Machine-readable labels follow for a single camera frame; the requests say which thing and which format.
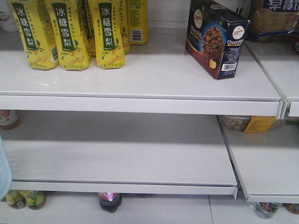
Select yellow pear drink bottle right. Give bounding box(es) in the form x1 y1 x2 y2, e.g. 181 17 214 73
88 0 125 70

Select light blue shopping basket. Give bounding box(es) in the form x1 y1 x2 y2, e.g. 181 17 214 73
0 136 12 200

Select dark blue cookie box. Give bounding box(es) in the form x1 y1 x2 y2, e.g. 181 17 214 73
185 0 250 80

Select yellow pear drink bottle rear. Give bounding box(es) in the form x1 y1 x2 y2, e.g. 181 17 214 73
127 0 149 45

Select yellow pear drink bottle left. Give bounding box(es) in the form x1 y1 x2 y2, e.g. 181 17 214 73
8 0 59 70

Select yellow pear drink bottle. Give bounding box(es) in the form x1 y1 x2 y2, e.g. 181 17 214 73
8 0 59 70
45 0 91 71
127 0 149 45
88 0 125 70

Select white store shelving unit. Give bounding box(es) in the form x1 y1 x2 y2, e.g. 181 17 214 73
0 0 299 203

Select yellow pear drink bottle middle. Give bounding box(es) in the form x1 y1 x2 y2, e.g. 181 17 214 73
45 0 91 71

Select breakfast biscuit package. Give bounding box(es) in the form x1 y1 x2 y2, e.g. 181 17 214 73
248 0 299 42

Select clear bottle bottom right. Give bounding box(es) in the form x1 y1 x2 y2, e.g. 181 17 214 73
254 202 282 219

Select dark cola bottle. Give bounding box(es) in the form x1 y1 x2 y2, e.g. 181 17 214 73
98 192 122 213

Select yellow label snack jar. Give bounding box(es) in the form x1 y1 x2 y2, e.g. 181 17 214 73
217 115 281 133

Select white bottle top left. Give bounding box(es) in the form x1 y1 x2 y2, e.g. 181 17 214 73
0 0 19 32

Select green tea bottle bottom left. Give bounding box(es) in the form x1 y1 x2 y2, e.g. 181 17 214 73
18 190 46 210

